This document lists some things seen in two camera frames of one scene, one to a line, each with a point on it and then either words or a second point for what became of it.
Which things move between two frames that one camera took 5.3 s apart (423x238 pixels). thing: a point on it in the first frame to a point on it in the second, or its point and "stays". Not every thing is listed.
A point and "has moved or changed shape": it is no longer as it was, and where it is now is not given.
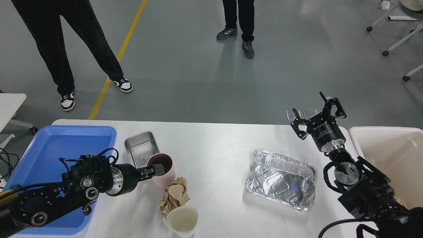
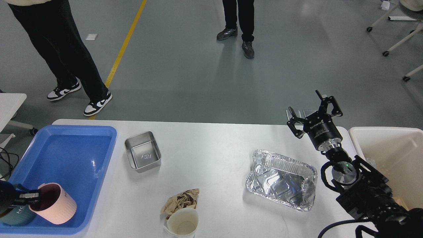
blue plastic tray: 41,165 stays
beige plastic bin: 397,153 stays
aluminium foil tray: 288,182 stays
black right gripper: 323,128 stays
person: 42,19 to 49,24
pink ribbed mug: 167,180 has moved or changed shape
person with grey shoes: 243,11 stays
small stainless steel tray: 141,146 stays
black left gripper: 126,177 to 8,196
